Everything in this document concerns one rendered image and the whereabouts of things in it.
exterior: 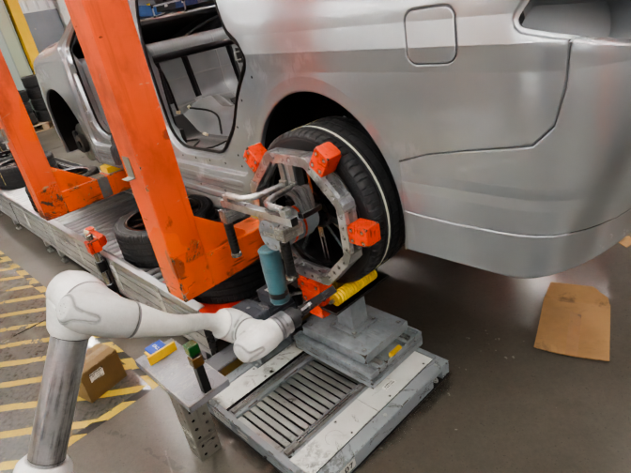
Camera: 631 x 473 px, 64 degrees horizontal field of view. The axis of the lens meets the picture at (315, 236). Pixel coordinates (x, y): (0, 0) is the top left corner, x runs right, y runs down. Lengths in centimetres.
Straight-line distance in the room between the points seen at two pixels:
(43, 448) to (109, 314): 47
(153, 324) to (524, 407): 152
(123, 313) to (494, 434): 147
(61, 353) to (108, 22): 113
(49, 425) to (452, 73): 148
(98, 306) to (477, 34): 118
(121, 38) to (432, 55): 110
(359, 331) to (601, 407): 100
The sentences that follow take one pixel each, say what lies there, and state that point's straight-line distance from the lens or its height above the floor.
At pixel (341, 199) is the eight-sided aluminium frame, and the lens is 175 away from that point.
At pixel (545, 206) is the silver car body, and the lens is 153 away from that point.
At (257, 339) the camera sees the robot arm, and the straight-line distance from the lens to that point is 166.
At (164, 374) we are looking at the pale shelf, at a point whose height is 45.
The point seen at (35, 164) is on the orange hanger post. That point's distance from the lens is 395.
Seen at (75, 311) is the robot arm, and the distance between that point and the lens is 136.
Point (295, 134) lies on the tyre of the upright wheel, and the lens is 193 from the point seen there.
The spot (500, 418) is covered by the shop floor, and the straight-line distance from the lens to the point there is 225.
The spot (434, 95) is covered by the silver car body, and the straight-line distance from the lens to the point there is 156.
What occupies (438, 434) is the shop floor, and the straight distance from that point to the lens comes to 219.
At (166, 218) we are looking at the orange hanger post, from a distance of 214.
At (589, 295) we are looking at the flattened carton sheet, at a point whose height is 2.
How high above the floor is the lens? 163
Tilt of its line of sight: 26 degrees down
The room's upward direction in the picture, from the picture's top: 11 degrees counter-clockwise
